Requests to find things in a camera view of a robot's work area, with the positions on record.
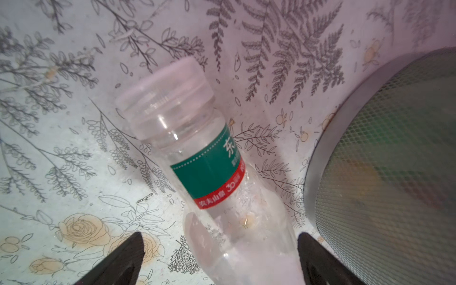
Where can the clear bottle red green label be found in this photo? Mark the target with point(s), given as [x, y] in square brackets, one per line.
[237, 229]

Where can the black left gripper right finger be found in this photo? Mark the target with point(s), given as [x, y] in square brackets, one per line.
[320, 267]

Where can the grey mesh waste bin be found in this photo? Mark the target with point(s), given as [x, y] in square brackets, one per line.
[381, 184]

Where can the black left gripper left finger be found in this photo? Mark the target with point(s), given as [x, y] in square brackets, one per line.
[121, 267]

